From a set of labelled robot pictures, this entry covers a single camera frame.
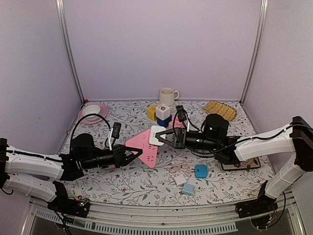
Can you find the pink plug adapter on top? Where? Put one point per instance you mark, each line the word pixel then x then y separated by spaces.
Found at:
pixel 175 119

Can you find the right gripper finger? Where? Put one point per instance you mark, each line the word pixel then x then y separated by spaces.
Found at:
pixel 164 133
pixel 168 141

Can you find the pink power strip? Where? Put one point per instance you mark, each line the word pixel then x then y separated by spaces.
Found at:
pixel 149 152

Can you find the pink cube socket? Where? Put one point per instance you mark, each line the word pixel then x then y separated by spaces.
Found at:
pixel 177 125

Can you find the blue plug adapter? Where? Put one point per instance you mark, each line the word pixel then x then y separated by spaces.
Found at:
pixel 201 171

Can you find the yellow woven tray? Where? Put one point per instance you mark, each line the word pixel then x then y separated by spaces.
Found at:
pixel 227 112

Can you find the white cube socket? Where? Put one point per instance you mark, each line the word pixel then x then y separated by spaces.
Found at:
pixel 162 111

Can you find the white bowl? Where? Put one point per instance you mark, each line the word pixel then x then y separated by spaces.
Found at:
pixel 91 109

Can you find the floral square coaster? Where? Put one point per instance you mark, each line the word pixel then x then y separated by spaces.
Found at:
pixel 246 165

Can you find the pink plate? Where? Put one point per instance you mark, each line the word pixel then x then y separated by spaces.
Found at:
pixel 103 113

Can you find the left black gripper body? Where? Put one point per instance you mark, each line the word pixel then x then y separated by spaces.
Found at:
pixel 94 162

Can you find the floral table cloth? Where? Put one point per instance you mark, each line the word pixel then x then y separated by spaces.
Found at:
pixel 137 184

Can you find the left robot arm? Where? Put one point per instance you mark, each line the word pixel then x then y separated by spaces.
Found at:
pixel 42 175

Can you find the light blue charger plug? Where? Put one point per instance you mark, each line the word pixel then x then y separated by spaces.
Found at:
pixel 187 189

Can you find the cream ceramic mug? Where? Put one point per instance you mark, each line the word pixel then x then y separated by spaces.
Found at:
pixel 168 96

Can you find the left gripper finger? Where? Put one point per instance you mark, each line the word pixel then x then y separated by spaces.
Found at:
pixel 133 150
pixel 130 158

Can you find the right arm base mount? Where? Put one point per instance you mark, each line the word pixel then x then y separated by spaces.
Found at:
pixel 261 204

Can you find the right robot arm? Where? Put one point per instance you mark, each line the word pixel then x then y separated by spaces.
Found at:
pixel 295 137

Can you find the white plug adapter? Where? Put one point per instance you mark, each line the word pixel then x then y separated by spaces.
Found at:
pixel 152 138

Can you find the dark blue cube socket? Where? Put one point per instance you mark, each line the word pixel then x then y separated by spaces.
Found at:
pixel 164 123

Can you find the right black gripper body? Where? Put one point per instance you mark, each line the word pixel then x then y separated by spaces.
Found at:
pixel 204 144

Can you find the yellow cube socket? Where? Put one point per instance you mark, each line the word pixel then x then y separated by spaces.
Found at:
pixel 151 112

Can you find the white charger with cable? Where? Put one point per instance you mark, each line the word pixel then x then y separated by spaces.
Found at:
pixel 179 173

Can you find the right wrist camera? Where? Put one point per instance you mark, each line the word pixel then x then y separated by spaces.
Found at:
pixel 183 117

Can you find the white power strip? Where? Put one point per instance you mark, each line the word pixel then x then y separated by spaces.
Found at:
pixel 153 122

